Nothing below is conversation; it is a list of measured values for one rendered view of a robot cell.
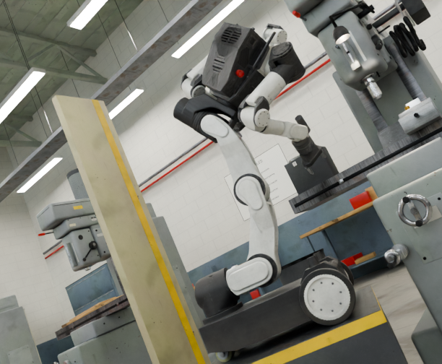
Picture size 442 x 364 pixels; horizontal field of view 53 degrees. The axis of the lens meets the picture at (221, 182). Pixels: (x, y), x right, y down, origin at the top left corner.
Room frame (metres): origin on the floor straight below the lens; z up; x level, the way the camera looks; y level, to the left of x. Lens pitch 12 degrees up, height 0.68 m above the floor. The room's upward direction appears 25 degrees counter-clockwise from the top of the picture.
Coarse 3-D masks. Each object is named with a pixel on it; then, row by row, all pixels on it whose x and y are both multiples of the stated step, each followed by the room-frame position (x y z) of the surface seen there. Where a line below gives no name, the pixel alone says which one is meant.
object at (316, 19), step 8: (328, 0) 1.97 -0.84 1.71; (336, 0) 1.95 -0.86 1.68; (344, 0) 1.93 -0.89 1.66; (352, 0) 2.02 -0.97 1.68; (320, 8) 1.99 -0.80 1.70; (328, 8) 1.97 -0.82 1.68; (336, 8) 1.96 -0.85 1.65; (344, 8) 1.96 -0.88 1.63; (304, 16) 2.04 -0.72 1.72; (312, 16) 2.02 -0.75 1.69; (320, 16) 2.00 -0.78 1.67; (328, 16) 1.98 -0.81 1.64; (336, 16) 2.00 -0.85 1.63; (304, 24) 2.05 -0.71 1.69; (312, 24) 2.03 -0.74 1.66; (320, 24) 2.01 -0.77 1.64; (328, 24) 2.04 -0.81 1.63; (312, 32) 2.05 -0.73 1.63
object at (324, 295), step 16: (320, 272) 1.65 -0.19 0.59; (336, 272) 1.64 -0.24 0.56; (304, 288) 1.67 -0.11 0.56; (320, 288) 1.67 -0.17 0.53; (336, 288) 1.66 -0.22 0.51; (352, 288) 1.64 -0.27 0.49; (304, 304) 1.67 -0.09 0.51; (320, 304) 1.68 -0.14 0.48; (336, 304) 1.67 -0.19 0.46; (352, 304) 1.64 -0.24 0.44; (320, 320) 1.67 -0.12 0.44; (336, 320) 1.66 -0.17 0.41
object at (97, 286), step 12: (84, 276) 8.74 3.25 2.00; (96, 276) 8.56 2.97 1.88; (108, 276) 8.39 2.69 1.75; (72, 288) 8.98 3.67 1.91; (84, 288) 8.80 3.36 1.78; (96, 288) 8.63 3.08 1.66; (108, 288) 8.45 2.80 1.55; (72, 300) 9.05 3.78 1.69; (84, 300) 8.86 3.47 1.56; (96, 300) 8.69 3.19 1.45; (36, 348) 8.71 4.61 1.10
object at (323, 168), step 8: (328, 152) 2.34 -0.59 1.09; (296, 160) 2.32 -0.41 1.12; (320, 160) 2.26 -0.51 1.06; (328, 160) 2.28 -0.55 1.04; (288, 168) 2.35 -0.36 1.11; (296, 168) 2.33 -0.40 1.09; (304, 168) 2.31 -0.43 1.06; (312, 168) 2.29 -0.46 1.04; (320, 168) 2.27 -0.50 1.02; (328, 168) 2.25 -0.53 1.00; (336, 168) 2.34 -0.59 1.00; (296, 176) 2.34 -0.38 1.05; (304, 176) 2.32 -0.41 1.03; (312, 176) 2.30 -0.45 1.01; (320, 176) 2.28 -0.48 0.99; (328, 176) 2.26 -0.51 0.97; (296, 184) 2.35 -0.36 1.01; (304, 184) 2.33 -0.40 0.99; (312, 184) 2.31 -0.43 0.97
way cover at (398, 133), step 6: (390, 126) 2.44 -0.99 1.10; (396, 126) 2.42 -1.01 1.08; (378, 132) 2.48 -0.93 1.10; (384, 132) 2.46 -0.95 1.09; (390, 132) 2.44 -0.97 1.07; (396, 132) 2.41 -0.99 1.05; (402, 132) 2.39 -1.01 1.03; (384, 138) 2.45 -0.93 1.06; (390, 138) 2.43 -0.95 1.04; (396, 138) 2.40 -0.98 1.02; (402, 138) 2.38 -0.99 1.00; (384, 144) 2.44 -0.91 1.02; (390, 144) 2.42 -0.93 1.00
